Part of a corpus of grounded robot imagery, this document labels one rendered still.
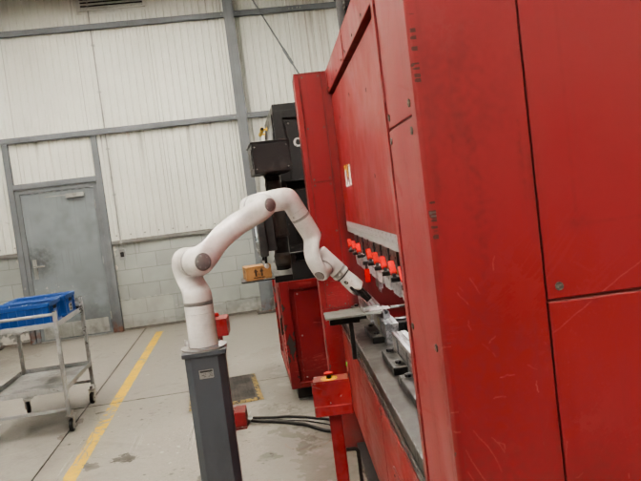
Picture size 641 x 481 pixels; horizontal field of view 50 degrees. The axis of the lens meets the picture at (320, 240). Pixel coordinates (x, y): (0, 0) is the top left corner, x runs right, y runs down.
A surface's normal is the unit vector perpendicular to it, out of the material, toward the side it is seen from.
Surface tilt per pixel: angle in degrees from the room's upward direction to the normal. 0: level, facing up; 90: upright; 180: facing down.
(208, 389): 90
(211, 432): 90
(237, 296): 90
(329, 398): 90
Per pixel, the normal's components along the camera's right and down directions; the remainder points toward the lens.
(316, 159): 0.06, 0.06
